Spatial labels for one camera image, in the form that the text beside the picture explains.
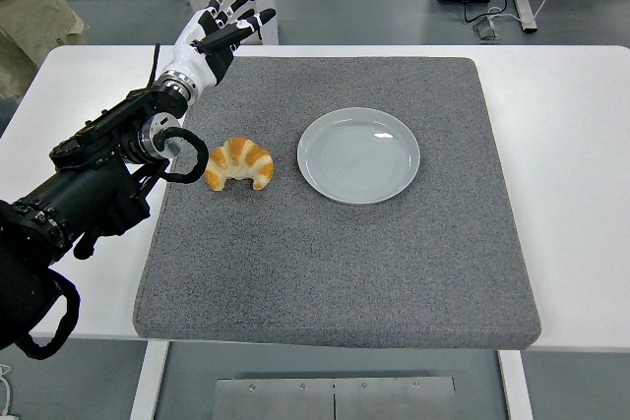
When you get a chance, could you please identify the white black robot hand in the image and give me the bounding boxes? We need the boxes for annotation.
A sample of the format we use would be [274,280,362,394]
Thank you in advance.
[160,0,278,91]

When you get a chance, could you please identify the golden croissant bread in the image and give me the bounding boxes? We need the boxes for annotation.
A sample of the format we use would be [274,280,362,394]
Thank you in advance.
[204,136,276,192]

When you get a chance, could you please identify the round grey plate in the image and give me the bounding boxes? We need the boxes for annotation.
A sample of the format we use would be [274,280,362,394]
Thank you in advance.
[296,105,422,207]

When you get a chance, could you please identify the person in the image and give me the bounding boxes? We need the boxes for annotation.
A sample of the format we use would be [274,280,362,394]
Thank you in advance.
[0,0,89,101]

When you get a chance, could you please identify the grey felt mat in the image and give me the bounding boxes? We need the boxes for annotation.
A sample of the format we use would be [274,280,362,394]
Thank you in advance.
[132,55,542,351]

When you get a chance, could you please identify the clear plastic holder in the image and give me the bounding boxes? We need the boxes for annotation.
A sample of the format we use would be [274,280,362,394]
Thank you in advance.
[472,16,502,41]

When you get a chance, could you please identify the white table leg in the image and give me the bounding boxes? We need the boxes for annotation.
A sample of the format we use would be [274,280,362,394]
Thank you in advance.
[497,349,536,420]
[128,340,171,420]

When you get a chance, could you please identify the white cord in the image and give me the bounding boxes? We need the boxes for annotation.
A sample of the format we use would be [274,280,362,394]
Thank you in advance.
[0,363,21,420]

